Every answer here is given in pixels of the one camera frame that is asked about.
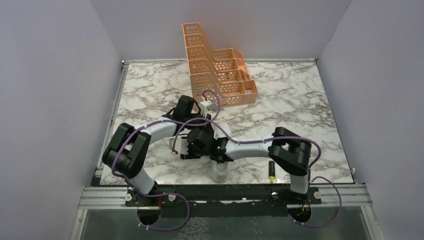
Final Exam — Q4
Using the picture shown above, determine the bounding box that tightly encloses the white sneaker shoe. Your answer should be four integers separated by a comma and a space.
208, 120, 233, 184

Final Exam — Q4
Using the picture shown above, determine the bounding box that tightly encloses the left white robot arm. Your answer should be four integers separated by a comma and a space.
101, 95, 211, 206

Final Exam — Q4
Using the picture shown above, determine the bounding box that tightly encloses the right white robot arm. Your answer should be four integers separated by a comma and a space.
179, 127, 312, 204

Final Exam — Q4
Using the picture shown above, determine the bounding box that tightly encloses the orange plastic file organizer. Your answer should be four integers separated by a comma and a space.
182, 22, 258, 108

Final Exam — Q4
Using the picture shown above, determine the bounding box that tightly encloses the black yellow highlighter marker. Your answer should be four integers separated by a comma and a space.
268, 160, 276, 184

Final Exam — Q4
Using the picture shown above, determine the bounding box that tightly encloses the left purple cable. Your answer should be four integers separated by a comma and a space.
110, 90, 222, 232

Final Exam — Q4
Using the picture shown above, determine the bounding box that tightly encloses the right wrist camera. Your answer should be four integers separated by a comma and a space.
169, 136, 188, 155

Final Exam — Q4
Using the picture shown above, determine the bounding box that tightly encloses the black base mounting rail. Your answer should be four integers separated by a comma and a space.
124, 183, 322, 218

